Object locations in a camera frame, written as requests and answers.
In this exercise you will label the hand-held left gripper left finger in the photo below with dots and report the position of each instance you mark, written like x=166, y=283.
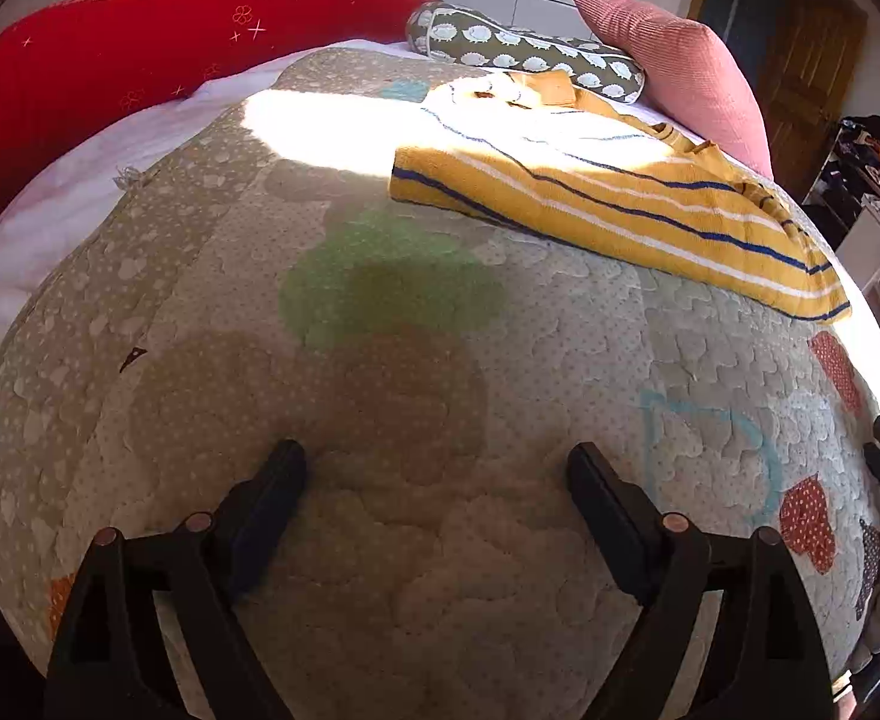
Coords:
x=256, y=517

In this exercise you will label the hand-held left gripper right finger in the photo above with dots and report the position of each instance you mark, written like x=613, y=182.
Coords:
x=608, y=517

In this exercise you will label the yellow striped knit sweater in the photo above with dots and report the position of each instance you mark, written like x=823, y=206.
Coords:
x=597, y=180

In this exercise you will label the quilted dotted bedspread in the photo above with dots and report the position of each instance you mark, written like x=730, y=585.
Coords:
x=410, y=405

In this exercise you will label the white shelf unit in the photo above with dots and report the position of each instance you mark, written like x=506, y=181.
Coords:
x=871, y=247

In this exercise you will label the pile of dark bags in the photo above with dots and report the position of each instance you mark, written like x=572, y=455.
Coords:
x=859, y=157

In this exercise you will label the white fleece blanket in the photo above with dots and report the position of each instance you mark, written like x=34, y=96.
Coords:
x=35, y=232

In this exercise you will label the wooden door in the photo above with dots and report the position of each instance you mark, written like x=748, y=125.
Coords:
x=807, y=52

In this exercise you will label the pink ribbed pillow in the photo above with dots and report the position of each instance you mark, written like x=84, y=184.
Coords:
x=680, y=60

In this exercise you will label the olive patterned pillow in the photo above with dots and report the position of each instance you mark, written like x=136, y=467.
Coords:
x=530, y=52

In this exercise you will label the red long pillow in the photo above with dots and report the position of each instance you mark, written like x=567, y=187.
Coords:
x=110, y=67

